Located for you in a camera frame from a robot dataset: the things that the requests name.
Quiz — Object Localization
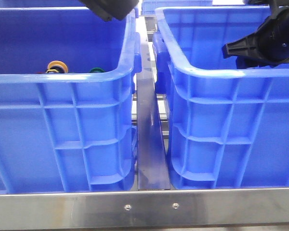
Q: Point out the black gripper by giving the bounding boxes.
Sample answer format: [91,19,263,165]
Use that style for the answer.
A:
[80,0,139,21]

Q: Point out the yellow push button tall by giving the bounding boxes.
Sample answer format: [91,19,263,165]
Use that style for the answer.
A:
[45,60,68,74]

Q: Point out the blue bin with buttons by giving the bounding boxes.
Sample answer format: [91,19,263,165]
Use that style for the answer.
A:
[0,7,142,194]

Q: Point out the green push button right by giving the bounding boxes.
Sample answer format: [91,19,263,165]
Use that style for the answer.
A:
[89,67,105,73]

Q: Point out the blue destination bin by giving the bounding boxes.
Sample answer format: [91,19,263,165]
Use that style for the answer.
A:
[154,6,289,190]

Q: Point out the steel divider bar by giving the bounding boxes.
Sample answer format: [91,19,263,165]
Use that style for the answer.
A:
[136,33,171,191]

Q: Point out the steel front rail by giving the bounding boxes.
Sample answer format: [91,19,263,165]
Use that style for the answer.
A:
[0,188,289,230]

